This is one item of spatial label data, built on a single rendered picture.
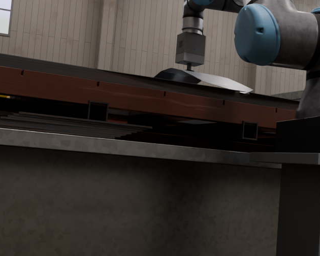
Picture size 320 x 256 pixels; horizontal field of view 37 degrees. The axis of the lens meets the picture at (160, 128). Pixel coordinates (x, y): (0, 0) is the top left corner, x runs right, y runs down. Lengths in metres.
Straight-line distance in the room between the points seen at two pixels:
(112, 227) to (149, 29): 11.05
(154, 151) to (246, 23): 0.32
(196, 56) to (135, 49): 10.18
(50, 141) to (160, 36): 11.26
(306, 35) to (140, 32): 11.09
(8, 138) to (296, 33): 0.58
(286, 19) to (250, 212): 0.57
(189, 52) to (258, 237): 0.70
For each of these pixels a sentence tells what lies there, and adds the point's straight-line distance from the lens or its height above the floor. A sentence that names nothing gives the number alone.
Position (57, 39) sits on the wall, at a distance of 11.56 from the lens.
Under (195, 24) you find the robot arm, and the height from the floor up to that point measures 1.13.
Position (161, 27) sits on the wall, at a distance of 12.21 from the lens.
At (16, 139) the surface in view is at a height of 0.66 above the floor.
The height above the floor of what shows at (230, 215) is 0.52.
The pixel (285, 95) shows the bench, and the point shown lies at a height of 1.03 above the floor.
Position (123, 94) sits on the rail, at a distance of 1.20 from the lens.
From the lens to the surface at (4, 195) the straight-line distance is 1.09.
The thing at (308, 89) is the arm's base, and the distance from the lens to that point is 1.03.
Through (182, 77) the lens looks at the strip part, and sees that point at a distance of 1.79.
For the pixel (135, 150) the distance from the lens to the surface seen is 0.99.
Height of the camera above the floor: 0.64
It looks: 4 degrees up
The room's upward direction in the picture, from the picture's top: 5 degrees clockwise
